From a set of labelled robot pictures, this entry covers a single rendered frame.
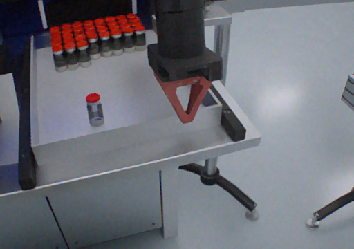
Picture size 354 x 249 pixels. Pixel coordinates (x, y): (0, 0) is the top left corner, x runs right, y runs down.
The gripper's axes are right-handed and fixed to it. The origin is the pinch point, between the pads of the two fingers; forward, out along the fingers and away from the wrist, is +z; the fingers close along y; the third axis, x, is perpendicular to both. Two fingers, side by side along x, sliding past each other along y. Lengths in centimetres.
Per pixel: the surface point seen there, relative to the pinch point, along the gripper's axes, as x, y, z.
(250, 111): -76, 113, 73
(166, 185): -7, 46, 51
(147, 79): 1.3, 15.6, 0.3
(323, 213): -67, 35, 79
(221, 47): -31, 54, 11
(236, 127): -6.1, -2.6, 1.9
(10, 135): 24.6, 8.3, 1.3
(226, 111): -6.4, 1.2, 1.4
